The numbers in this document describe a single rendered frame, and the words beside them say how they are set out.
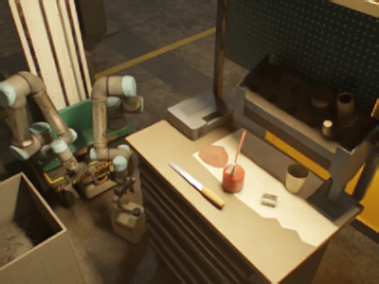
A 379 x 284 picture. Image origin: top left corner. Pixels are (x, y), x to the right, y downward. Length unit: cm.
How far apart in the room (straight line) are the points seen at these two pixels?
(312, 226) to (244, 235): 24
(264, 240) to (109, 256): 132
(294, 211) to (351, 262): 118
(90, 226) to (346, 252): 165
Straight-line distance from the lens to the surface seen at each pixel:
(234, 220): 137
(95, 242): 252
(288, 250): 133
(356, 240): 268
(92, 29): 490
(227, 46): 170
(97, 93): 212
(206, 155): 156
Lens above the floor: 203
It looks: 41 degrees down
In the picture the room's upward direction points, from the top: straight up
